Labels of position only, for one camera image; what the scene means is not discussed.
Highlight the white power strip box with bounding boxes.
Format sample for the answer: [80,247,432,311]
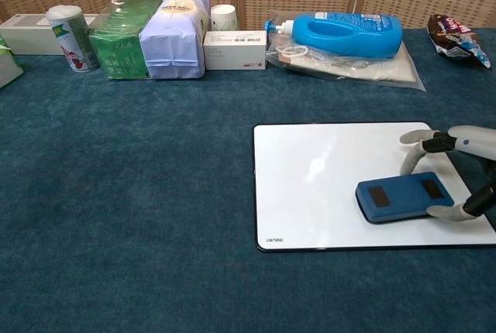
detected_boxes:
[0,13,102,56]

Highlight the brown snack bag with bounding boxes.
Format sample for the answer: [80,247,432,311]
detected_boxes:
[426,14,491,70]

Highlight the small white carton box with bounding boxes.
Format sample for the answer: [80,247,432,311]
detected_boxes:
[203,29,268,71]

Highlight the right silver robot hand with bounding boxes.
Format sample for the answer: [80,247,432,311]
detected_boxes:
[398,125,496,222]

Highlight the white pill bottle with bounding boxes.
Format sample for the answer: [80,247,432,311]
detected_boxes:
[210,4,238,32]

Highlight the clear zip plastic bag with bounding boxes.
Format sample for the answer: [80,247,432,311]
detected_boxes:
[265,9,426,92]

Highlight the dark teal table carpet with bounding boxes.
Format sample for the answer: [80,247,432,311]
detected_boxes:
[0,26,496,333]

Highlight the blue board eraser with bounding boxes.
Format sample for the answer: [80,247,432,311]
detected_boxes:
[355,172,455,225]

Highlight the white-lidded printed can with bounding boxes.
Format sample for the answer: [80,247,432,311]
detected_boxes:
[46,5,100,74]

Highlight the blue pump detergent bottle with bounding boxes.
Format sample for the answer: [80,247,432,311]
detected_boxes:
[264,12,404,59]

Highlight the green tea bag package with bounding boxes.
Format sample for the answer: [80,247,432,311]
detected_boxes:
[88,0,166,81]

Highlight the lavender paper bag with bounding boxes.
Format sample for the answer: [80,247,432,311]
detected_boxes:
[139,0,211,81]

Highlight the white writing board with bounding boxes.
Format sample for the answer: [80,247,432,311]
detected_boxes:
[253,122,496,252]

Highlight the green tissue pack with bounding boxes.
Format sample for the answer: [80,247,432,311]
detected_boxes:
[0,34,25,90]

